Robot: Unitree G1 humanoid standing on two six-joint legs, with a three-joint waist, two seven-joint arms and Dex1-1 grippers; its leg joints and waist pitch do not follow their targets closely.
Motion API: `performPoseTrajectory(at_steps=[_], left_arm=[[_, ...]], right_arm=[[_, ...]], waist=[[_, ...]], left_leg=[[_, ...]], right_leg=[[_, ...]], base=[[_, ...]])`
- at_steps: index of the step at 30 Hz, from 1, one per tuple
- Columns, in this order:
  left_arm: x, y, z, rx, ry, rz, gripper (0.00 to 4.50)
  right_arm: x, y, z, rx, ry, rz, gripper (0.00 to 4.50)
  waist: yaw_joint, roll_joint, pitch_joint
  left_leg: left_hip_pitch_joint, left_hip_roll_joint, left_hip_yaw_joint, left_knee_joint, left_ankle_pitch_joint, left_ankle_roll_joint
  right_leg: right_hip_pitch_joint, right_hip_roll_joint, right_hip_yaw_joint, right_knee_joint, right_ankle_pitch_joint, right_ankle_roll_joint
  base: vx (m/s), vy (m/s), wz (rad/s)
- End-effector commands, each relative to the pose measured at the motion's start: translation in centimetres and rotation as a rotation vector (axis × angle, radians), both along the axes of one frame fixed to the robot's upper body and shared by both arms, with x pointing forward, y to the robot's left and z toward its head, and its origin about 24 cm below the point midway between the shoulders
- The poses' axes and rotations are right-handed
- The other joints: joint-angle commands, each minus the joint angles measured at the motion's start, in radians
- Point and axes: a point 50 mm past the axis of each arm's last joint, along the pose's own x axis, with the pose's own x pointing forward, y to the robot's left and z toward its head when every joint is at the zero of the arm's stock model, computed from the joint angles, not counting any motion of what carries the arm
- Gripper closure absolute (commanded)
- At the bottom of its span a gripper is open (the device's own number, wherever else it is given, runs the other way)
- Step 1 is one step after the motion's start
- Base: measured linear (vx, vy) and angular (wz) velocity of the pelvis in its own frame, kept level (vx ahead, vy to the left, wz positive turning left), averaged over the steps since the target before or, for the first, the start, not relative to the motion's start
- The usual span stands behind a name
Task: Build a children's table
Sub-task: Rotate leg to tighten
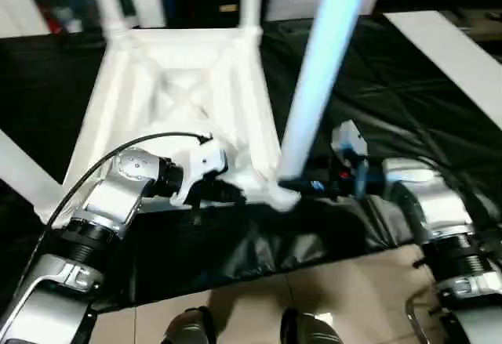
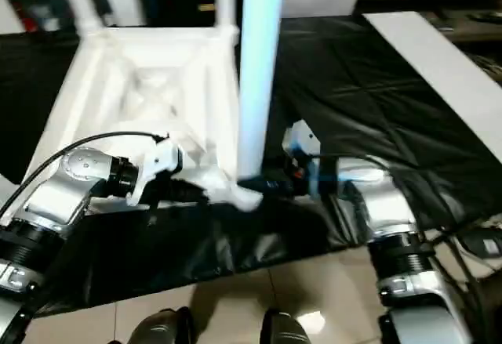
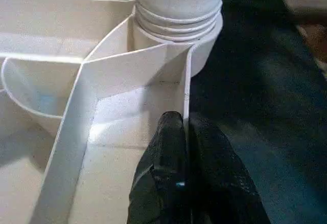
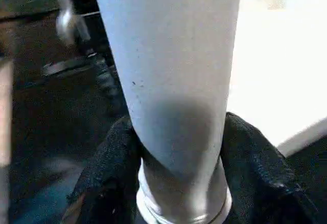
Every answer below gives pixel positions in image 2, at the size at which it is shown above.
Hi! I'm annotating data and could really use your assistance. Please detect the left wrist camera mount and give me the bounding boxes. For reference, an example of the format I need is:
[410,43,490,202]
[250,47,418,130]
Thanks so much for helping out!
[126,136,186,207]

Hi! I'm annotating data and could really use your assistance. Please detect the white plastic table top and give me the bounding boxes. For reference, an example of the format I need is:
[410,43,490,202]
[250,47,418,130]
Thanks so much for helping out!
[21,25,264,214]

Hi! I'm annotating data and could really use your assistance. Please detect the black wifi router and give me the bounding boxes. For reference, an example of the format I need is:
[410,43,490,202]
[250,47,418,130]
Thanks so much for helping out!
[461,226,502,261]

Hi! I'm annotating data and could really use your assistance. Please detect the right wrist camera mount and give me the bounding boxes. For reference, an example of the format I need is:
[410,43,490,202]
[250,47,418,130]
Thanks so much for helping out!
[282,119,322,197]

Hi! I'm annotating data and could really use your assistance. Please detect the white flat board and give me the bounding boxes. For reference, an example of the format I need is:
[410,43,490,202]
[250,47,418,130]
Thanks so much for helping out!
[362,10,502,158]

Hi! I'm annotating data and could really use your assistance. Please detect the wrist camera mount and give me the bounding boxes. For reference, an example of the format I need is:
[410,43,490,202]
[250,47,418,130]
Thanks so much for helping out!
[282,119,322,197]
[126,136,186,207]

